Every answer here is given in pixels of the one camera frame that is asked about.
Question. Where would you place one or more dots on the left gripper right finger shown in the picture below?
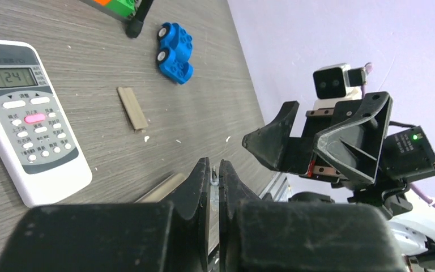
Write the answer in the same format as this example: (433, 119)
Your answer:
(259, 235)

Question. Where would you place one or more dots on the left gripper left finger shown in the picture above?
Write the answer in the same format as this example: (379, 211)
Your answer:
(169, 235)

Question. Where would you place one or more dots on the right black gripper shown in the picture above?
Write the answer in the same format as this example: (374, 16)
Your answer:
(349, 144)

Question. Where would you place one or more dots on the beige remote control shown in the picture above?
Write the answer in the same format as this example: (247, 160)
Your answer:
(164, 188)

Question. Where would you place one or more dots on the beige battery cover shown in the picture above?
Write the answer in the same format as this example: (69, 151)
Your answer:
(132, 108)

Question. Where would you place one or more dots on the white air conditioner remote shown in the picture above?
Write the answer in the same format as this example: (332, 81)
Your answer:
(37, 144)

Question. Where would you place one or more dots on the clear handle screwdriver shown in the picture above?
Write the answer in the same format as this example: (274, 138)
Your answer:
(214, 190)

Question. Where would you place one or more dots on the blue toy car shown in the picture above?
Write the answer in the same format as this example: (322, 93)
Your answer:
(175, 50)

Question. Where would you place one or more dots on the black tripod stand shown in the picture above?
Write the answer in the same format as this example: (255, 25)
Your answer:
(135, 25)

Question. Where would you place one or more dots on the orange and green block toy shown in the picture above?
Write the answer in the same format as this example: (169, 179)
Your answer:
(121, 10)

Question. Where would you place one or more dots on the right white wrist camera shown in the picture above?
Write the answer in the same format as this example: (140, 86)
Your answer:
(337, 83)

